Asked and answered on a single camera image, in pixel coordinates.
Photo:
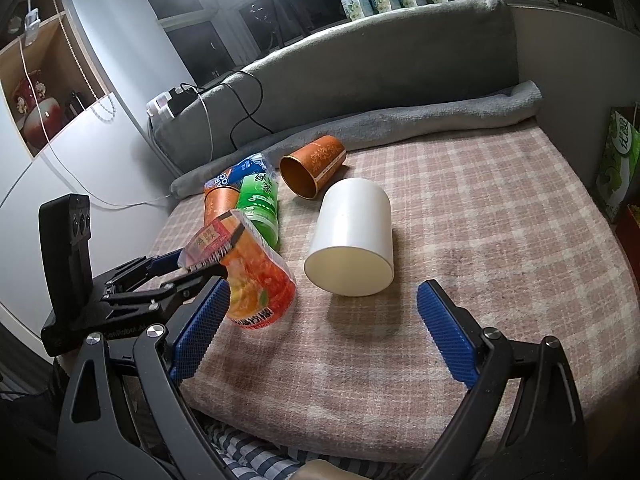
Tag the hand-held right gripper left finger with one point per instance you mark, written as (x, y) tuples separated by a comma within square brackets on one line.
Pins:
[(200, 332)]

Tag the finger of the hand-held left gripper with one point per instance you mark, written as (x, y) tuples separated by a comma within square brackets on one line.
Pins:
[(192, 284), (162, 261)]

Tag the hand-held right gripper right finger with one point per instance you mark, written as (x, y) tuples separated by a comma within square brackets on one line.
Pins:
[(445, 332)]

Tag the orange snack packet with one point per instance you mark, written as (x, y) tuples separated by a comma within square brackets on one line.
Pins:
[(255, 280)]

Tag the white cup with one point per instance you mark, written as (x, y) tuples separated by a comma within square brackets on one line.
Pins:
[(352, 230)]

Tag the orange patterned paper cup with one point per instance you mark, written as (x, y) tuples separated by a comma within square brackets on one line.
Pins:
[(220, 205), (312, 162)]

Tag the pink plaid blanket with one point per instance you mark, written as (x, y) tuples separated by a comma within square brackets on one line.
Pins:
[(475, 240)]

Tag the green tea bottle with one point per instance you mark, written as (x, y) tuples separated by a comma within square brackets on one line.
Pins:
[(260, 205)]

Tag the blue snack packet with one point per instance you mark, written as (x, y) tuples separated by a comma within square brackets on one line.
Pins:
[(240, 172)]

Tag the blue striped cloth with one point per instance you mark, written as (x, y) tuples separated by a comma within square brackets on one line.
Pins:
[(250, 452)]

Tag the red ornament on shelf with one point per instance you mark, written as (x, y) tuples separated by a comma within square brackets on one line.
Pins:
[(42, 120)]

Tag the small black device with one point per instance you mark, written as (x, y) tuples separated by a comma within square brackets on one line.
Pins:
[(75, 102)]

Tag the white power strip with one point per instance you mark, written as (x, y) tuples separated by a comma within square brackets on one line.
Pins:
[(167, 102)]

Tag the red patterned jar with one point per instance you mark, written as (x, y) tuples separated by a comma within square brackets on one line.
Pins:
[(26, 92)]

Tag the grey rolled blanket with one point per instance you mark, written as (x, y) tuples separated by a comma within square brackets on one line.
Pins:
[(400, 120)]

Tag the white plug adapter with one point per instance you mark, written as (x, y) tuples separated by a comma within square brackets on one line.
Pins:
[(30, 25)]

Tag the green cardboard box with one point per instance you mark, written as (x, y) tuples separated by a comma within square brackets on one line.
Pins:
[(617, 165)]

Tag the black tripod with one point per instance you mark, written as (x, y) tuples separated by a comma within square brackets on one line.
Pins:
[(277, 0)]

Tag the grey sofa backrest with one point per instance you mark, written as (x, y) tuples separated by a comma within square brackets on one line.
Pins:
[(375, 55)]

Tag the wooden wall shelf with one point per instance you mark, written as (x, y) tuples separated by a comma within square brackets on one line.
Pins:
[(55, 60)]

